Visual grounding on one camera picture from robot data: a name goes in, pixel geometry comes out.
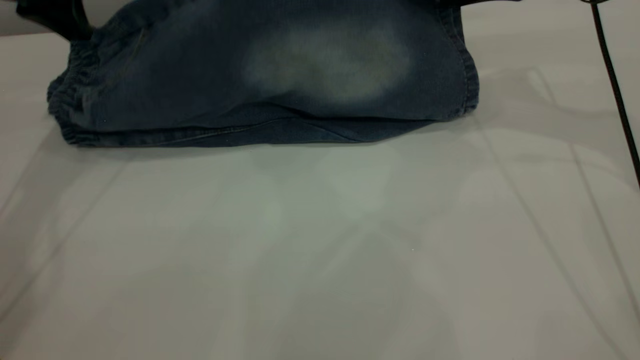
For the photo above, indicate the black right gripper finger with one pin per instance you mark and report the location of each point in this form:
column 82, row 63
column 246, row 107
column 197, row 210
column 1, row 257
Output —
column 465, row 2

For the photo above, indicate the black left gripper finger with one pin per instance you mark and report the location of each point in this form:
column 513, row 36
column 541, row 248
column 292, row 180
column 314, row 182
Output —
column 60, row 15

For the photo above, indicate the blue denim shorts basketball print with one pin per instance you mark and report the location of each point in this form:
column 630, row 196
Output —
column 280, row 75

